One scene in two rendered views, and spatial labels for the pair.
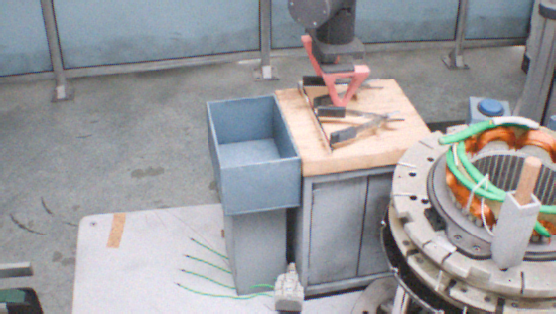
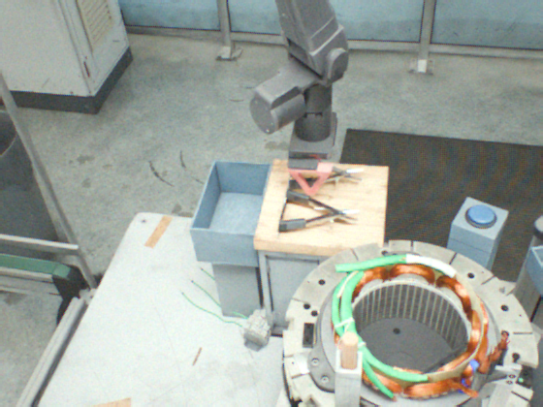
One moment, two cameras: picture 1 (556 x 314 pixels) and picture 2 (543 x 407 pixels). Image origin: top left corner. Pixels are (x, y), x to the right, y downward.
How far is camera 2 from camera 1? 0.42 m
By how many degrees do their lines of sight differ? 22
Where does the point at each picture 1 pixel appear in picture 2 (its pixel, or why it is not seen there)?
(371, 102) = (349, 190)
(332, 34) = (303, 132)
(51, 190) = (191, 145)
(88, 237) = (134, 233)
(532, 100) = not seen: outside the picture
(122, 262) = (150, 262)
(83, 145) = (233, 109)
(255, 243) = (232, 283)
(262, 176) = (223, 240)
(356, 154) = (301, 242)
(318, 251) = (280, 303)
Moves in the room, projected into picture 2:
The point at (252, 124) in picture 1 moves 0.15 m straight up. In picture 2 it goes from (254, 182) to (245, 117)
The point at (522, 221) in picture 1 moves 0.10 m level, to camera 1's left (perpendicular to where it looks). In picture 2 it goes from (343, 381) to (260, 354)
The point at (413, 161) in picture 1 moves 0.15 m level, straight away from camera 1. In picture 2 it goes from (331, 268) to (384, 204)
